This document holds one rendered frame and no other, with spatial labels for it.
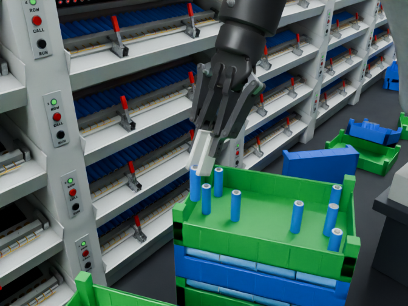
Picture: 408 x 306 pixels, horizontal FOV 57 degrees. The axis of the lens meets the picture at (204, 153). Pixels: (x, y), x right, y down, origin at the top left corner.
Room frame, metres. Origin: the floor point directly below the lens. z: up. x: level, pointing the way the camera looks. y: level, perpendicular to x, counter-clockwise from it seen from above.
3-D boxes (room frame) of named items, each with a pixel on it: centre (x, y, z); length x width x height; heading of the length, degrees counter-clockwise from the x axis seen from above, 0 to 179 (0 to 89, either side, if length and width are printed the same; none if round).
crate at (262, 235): (0.56, -0.12, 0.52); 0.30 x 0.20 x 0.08; 73
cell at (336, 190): (0.59, -0.25, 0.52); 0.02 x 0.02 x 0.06
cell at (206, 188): (0.59, 0.00, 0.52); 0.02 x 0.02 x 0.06
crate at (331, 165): (1.34, -0.48, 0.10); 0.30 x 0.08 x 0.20; 100
